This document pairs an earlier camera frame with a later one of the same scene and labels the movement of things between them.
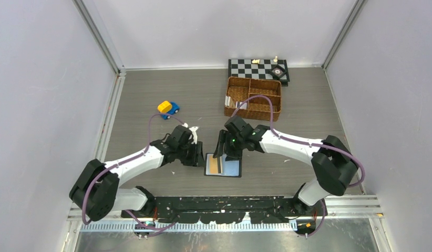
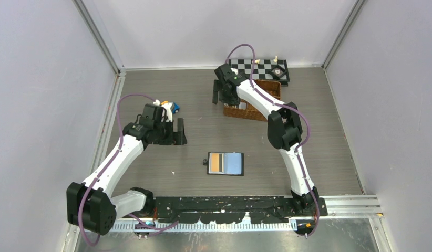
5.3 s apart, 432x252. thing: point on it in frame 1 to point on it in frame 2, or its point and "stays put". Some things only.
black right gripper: (225, 136) to (217, 87)
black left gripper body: (189, 154) to (164, 134)
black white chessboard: (245, 68) stays put
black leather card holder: (222, 166) stays put
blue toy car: (175, 107) stays put
